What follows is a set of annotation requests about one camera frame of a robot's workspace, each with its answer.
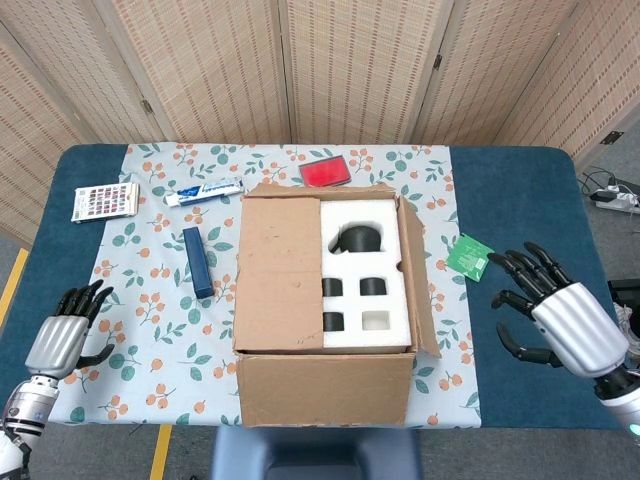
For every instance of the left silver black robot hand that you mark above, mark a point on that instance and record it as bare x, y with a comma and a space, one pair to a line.
57, 345

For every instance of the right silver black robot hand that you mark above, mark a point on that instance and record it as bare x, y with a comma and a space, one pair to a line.
580, 330

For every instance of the red cardboard box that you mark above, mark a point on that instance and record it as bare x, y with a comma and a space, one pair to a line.
320, 390

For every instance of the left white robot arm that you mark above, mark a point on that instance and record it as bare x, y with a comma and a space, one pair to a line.
27, 410

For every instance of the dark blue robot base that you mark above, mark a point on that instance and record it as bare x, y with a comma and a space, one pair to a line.
315, 452

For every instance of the black box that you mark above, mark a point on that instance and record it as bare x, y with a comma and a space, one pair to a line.
625, 290

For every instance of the white box with colourful grid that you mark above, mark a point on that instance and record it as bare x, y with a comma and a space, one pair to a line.
104, 202

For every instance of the dark blue slim box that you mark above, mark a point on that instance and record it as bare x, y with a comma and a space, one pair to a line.
198, 262

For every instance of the blue and white small package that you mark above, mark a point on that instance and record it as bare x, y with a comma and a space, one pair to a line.
202, 192

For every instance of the white sneaker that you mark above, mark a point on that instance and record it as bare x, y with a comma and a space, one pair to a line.
632, 330

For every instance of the floral tablecloth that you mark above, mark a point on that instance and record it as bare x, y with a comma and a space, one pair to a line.
150, 350

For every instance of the green sachet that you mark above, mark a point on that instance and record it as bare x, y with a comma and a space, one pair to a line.
469, 257

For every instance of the white power strip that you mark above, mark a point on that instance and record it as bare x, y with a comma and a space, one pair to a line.
617, 200

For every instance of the blue padded table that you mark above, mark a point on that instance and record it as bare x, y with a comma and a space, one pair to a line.
540, 200

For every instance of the black cup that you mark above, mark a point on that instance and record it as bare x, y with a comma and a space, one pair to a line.
334, 322
332, 287
373, 287

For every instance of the black teapot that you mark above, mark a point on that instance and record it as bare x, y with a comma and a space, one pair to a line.
362, 240

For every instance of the white foam insert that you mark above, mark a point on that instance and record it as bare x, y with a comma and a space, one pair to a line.
350, 212

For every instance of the red ink pad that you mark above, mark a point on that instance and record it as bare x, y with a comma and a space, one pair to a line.
324, 173

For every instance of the woven folding screen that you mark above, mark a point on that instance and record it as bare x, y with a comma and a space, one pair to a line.
225, 65

